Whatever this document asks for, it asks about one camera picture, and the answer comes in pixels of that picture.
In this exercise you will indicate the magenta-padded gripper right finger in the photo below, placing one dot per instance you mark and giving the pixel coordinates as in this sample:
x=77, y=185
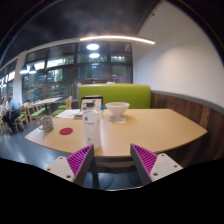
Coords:
x=165, y=165

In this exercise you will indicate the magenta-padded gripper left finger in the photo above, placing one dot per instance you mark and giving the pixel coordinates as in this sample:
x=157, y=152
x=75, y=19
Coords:
x=58, y=166

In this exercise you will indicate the clear plastic water bottle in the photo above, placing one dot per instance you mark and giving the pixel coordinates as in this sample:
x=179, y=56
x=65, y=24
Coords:
x=91, y=128

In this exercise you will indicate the flat round red coaster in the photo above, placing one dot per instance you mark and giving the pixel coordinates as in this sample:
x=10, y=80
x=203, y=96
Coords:
x=66, y=131

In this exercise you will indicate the green speckled white mug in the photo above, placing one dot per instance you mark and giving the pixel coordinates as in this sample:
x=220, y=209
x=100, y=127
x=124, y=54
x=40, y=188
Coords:
x=46, y=123

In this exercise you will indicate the white open booklet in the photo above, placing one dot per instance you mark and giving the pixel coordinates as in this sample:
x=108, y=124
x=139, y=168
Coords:
x=67, y=113

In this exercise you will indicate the small flat electronic device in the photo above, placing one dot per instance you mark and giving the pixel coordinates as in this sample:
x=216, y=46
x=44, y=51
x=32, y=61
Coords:
x=78, y=116

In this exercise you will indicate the white paper napkin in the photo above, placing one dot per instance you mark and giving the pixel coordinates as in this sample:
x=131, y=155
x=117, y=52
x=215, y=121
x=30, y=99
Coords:
x=120, y=120

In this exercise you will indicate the light wooden dining table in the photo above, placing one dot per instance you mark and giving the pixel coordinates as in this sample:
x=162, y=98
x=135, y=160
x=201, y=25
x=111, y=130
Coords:
x=47, y=100

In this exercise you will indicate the small blue-capped bottle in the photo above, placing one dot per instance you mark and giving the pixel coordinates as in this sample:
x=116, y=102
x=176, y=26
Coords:
x=101, y=110

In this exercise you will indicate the person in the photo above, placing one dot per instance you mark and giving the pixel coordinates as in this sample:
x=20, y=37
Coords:
x=2, y=108
x=14, y=108

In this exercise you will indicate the white bowl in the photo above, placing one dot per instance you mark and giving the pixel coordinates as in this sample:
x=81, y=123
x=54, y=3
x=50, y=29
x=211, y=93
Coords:
x=117, y=108

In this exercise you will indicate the green upholstered bench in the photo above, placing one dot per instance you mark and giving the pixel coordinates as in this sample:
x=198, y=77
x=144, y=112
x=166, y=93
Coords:
x=123, y=95

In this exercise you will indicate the round pendant lamps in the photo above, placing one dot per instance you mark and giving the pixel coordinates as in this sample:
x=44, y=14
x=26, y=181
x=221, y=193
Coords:
x=93, y=46

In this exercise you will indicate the long linear ceiling light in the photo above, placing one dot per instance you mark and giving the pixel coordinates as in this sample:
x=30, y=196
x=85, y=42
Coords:
x=116, y=37

